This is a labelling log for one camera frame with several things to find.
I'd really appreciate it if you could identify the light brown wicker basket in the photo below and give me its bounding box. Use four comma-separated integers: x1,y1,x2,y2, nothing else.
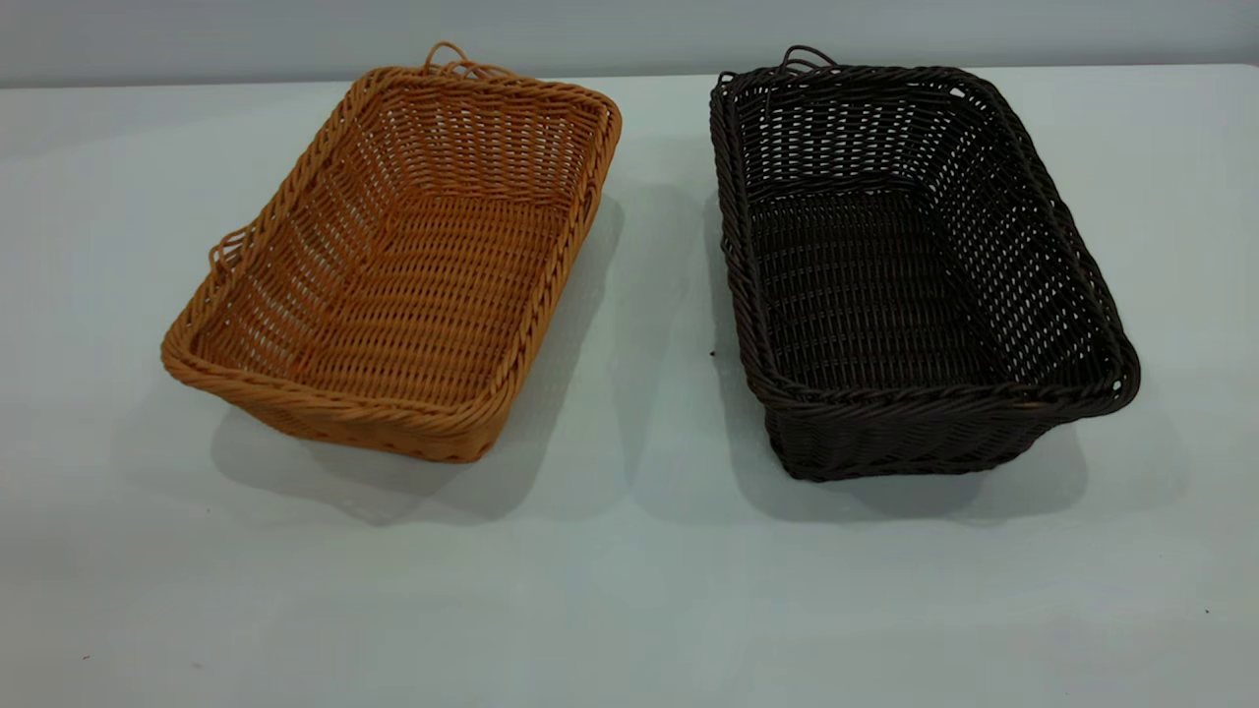
160,41,623,464

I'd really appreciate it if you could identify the dark brown wicker basket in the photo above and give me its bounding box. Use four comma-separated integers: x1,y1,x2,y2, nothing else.
708,44,1142,483

